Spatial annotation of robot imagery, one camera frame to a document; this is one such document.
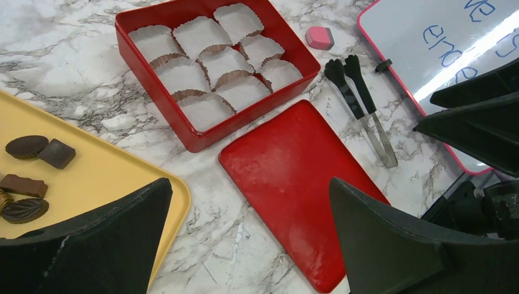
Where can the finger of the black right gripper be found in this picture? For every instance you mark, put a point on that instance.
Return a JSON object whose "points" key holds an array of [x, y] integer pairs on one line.
{"points": [[479, 117]]}

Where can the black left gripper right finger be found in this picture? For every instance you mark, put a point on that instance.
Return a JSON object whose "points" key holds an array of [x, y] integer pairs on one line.
{"points": [[385, 250]]}

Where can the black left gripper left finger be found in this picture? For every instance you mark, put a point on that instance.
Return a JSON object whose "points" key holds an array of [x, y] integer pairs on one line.
{"points": [[110, 249]]}

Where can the square dark chocolate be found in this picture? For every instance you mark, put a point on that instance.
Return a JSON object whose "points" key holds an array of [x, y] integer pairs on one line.
{"points": [[57, 154]]}

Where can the black metal tongs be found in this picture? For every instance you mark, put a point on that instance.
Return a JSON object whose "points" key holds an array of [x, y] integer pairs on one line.
{"points": [[347, 77]]}

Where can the leaf shaped dark chocolate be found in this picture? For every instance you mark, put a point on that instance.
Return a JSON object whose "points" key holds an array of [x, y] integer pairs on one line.
{"points": [[25, 210]]}

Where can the rectangular milk chocolate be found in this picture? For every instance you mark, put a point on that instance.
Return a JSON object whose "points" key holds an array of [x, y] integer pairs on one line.
{"points": [[24, 186]]}

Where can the round dark chocolate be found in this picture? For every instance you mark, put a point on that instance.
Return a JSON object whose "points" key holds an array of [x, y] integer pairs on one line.
{"points": [[27, 147]]}

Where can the red chocolate box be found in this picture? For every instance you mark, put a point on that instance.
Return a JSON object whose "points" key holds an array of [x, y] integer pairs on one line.
{"points": [[175, 13]]}

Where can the yellow plastic tray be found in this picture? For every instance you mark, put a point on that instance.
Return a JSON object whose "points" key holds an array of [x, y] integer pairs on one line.
{"points": [[99, 174]]}

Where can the pink framed whiteboard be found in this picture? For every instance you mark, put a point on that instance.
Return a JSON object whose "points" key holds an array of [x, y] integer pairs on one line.
{"points": [[437, 44]]}

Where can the black whiteboard clip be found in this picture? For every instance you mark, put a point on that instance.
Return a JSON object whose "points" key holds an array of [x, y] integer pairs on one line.
{"points": [[383, 66]]}

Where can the red box lid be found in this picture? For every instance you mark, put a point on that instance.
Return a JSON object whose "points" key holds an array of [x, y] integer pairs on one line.
{"points": [[283, 168]]}

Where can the white paper cup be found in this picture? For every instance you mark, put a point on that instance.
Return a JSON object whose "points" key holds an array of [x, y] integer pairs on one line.
{"points": [[198, 34], [155, 41], [258, 49], [279, 73], [223, 62], [241, 89], [180, 73], [239, 21], [203, 109]]}

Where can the pink whiteboard eraser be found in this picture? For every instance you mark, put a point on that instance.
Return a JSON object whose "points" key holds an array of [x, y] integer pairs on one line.
{"points": [[320, 38]]}

